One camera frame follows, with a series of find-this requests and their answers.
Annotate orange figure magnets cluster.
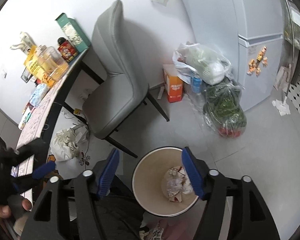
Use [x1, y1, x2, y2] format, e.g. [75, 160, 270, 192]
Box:
[247, 46, 267, 77]

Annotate yellow snack bag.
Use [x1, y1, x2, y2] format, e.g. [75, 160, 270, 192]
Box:
[24, 46, 58, 88]

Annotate red white paper wrapper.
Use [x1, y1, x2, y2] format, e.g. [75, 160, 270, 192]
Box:
[166, 166, 186, 203]

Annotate person's dark patterned trousers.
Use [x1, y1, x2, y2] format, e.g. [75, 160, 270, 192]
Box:
[95, 192, 145, 240]

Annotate grey upholstered chair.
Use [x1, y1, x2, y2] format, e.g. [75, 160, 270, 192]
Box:
[82, 0, 169, 158]

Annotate light blue refrigerator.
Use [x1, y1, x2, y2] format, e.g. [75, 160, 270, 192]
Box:
[182, 0, 284, 111]

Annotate white round trash bin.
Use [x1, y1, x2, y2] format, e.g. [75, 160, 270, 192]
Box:
[132, 146, 199, 217]

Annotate blue tissue pack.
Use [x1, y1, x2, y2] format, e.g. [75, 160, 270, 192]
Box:
[29, 83, 49, 107]

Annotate wire mesh basket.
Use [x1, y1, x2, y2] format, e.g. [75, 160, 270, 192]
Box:
[21, 68, 33, 83]

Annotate white paper shopping bag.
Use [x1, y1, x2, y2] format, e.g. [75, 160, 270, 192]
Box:
[10, 32, 37, 55]

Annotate white bag under table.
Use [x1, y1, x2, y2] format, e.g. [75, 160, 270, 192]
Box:
[50, 126, 88, 161]

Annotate red tin can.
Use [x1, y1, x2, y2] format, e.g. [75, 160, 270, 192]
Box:
[57, 37, 78, 62]

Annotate clear plastic jar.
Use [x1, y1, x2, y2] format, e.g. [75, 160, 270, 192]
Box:
[36, 45, 69, 81]

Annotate crumpled paper on floor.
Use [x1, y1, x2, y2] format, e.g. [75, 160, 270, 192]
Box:
[272, 100, 291, 116]

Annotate patterned pink tablecloth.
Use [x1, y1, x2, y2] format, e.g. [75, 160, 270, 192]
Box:
[10, 80, 73, 205]

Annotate red snack packet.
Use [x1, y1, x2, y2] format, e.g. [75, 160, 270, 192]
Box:
[23, 102, 33, 114]

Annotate white plastic grocery bag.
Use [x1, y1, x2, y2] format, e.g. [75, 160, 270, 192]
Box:
[172, 43, 234, 85]

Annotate white tissue front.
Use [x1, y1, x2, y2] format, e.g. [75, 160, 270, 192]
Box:
[163, 166, 193, 198]

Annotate green tall gift box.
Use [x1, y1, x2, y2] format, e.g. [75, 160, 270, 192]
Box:
[55, 13, 91, 53]

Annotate green vegetables plastic bag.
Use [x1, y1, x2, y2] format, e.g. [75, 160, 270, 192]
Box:
[203, 77, 247, 138]

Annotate white roll package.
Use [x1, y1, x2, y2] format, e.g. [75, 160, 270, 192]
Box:
[18, 112, 31, 131]

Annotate orange paper bag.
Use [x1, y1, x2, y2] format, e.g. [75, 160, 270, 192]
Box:
[163, 64, 183, 103]

